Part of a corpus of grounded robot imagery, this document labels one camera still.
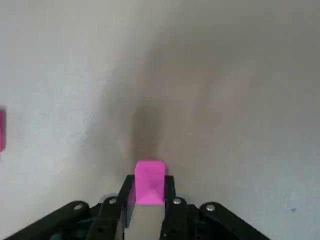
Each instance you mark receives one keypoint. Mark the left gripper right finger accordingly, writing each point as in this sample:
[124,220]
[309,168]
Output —
[190,222]

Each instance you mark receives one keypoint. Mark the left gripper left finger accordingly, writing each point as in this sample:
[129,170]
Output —
[100,220]

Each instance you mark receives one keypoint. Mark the pink rectangular block piece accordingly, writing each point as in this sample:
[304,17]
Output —
[150,182]

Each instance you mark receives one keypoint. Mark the pink number one piece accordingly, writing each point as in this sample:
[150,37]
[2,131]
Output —
[1,130]

